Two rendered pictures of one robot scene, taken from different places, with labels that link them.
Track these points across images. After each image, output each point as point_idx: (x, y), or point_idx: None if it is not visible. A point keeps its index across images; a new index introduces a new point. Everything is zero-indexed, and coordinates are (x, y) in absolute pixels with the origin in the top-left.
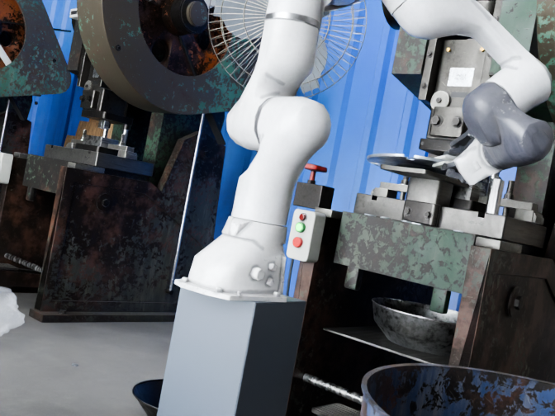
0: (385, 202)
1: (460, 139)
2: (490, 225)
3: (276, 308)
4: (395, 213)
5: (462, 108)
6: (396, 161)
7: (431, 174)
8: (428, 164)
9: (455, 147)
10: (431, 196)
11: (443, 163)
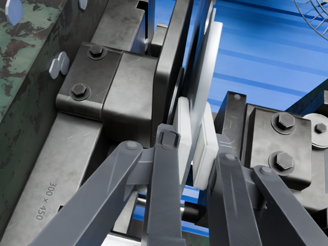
0: (130, 21)
1: (307, 242)
2: (30, 237)
3: None
4: (105, 36)
5: (310, 174)
6: (205, 2)
7: (156, 94)
8: (189, 88)
9: (250, 190)
10: (122, 102)
11: (177, 135)
